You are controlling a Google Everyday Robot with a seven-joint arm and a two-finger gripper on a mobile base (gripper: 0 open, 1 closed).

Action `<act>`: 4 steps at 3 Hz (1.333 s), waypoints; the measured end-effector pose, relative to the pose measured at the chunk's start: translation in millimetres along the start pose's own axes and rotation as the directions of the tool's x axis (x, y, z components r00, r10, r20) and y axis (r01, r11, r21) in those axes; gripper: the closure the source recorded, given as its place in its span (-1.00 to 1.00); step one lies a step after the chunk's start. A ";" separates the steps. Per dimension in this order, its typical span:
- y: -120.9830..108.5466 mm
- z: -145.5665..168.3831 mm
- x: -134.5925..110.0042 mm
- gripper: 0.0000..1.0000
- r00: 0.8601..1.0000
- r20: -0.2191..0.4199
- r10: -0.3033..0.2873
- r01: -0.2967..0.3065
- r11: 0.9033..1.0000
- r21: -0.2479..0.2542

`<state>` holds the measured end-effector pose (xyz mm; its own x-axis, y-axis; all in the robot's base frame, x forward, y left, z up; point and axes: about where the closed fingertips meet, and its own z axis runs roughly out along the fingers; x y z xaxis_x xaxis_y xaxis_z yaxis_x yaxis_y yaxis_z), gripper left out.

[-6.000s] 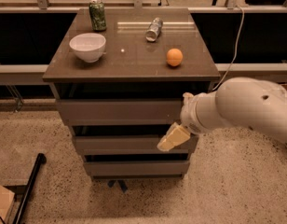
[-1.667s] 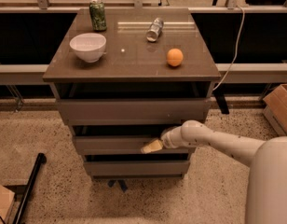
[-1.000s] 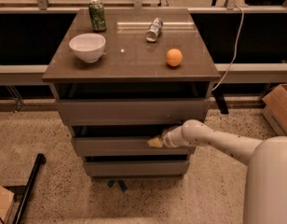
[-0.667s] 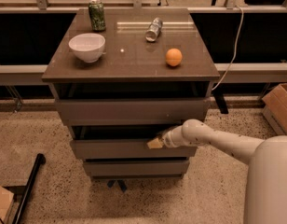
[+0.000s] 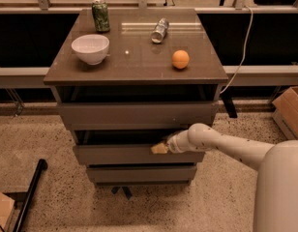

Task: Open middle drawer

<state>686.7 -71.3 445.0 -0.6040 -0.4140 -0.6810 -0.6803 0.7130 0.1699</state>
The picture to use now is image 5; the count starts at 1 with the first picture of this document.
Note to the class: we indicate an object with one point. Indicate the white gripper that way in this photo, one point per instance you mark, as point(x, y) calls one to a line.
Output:
point(172, 144)

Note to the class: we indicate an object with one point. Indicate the grey drawer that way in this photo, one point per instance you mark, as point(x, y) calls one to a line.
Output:
point(135, 116)
point(141, 174)
point(128, 154)

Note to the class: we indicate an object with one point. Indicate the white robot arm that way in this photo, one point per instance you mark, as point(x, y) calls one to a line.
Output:
point(276, 194)

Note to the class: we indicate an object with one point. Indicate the grey top drawer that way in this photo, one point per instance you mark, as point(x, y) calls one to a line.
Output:
point(135, 116)

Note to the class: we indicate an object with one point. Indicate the grey bottom drawer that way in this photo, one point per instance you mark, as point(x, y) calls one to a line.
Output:
point(141, 174)

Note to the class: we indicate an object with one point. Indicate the grey drawer cabinet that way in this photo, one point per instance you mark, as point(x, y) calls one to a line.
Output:
point(136, 70)

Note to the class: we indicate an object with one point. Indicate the orange fruit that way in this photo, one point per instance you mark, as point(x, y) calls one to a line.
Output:
point(180, 59)

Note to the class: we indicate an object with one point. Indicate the silver can lying down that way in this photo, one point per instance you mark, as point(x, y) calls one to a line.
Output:
point(160, 31)

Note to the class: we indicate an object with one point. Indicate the black metal bar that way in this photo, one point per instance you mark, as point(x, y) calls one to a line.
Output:
point(29, 194)

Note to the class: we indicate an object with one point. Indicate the white ceramic bowl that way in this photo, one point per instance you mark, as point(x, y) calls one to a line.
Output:
point(91, 49)

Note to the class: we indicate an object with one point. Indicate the cardboard box right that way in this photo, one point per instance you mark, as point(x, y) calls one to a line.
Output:
point(286, 112)

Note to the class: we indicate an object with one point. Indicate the cardboard box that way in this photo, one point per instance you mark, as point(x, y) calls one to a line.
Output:
point(7, 207)
point(286, 112)

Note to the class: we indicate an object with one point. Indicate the green soda can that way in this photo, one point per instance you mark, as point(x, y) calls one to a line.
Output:
point(100, 16)

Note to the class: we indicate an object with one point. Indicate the cardboard box bottom left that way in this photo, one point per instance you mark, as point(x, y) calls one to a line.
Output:
point(7, 207)

